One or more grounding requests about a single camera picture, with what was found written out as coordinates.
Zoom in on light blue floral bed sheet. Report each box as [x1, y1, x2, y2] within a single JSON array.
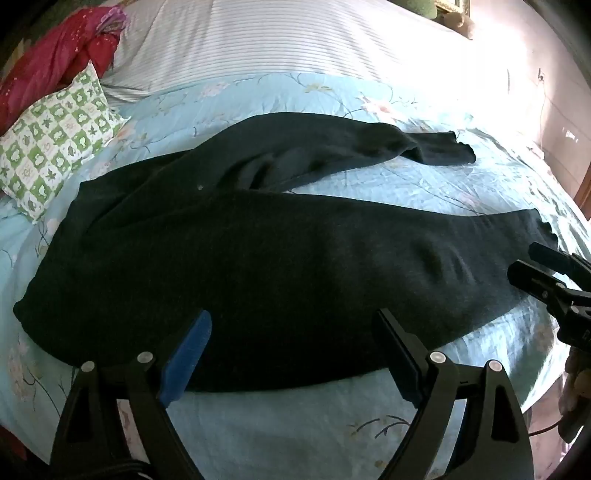
[[0, 69, 591, 480]]

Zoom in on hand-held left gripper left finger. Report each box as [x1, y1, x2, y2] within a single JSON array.
[[50, 309, 213, 480]]

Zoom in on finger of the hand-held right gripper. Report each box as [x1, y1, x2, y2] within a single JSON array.
[[529, 242, 591, 280], [507, 260, 580, 309]]

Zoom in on black pants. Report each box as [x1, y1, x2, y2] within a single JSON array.
[[13, 112, 561, 393]]

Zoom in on person's right hand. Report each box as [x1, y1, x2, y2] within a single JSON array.
[[556, 346, 591, 444]]

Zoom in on gold framed wall picture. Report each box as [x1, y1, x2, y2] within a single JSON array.
[[399, 0, 472, 20]]

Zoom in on green checked pillow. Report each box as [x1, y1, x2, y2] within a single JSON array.
[[0, 60, 130, 224]]

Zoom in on red quilt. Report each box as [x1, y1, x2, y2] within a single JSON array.
[[0, 0, 127, 137]]

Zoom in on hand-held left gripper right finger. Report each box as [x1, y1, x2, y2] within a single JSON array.
[[372, 308, 536, 480]]

